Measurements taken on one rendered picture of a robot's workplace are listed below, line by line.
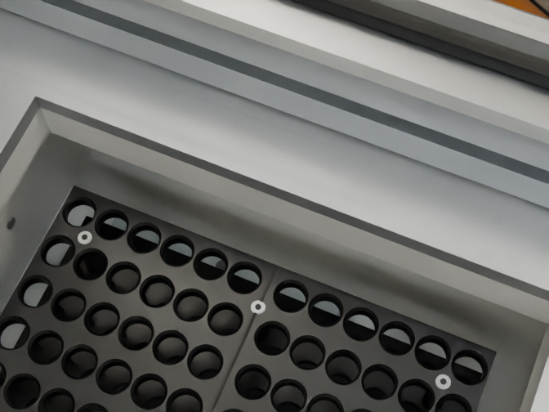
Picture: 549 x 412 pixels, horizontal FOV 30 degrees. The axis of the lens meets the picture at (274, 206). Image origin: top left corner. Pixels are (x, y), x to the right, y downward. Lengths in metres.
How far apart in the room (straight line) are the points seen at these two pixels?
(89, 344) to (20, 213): 0.08
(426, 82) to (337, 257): 0.16
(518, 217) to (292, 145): 0.08
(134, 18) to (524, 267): 0.16
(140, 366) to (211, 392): 0.03
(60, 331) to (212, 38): 0.12
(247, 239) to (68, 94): 0.13
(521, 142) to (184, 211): 0.19
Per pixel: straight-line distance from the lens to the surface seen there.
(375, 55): 0.33
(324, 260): 0.46
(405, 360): 0.38
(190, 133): 0.37
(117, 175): 0.49
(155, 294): 0.42
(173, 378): 0.38
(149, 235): 0.46
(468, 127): 0.33
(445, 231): 0.35
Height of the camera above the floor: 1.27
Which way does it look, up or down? 65 degrees down
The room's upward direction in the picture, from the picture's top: 1 degrees counter-clockwise
